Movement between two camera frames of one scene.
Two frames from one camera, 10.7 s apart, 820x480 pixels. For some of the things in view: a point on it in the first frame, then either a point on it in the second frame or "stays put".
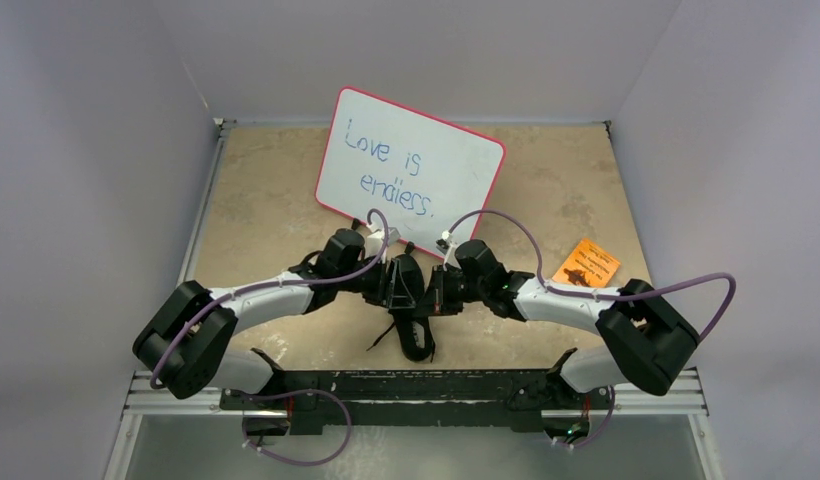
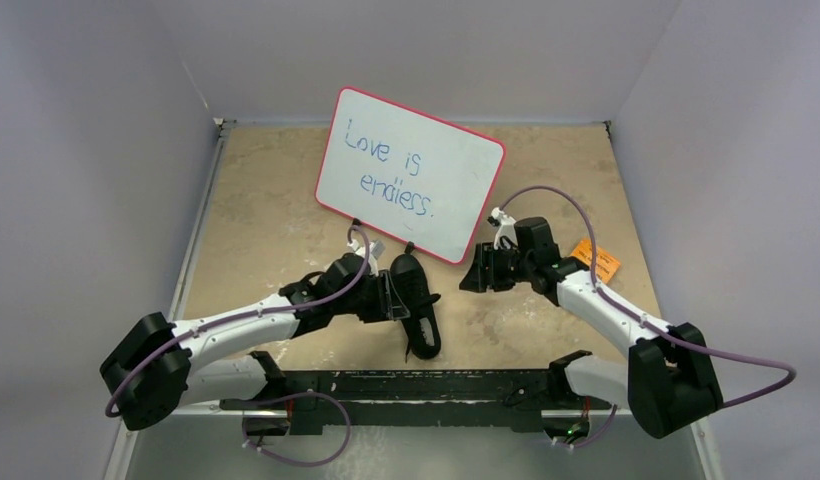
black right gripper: x=438 y=291 -> x=488 y=266
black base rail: x=460 y=402 stays put
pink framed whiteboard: x=425 y=174 stays put
